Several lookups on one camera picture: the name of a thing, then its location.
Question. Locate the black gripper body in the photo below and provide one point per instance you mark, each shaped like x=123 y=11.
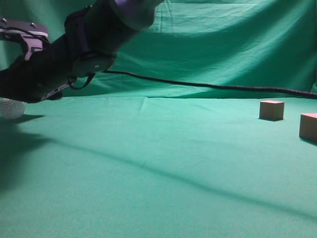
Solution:
x=33 y=79

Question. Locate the white dimpled ball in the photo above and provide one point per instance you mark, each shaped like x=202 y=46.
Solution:
x=11 y=109

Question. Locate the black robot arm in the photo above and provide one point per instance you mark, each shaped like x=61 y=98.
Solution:
x=89 y=45

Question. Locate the brown wooden cube block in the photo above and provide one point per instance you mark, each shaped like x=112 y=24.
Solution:
x=272 y=110

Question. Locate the brown cube block at edge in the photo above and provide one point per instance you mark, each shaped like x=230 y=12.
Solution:
x=308 y=126

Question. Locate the green cloth backdrop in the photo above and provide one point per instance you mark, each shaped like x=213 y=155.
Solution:
x=130 y=158

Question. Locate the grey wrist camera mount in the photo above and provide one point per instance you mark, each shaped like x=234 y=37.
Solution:
x=32 y=37

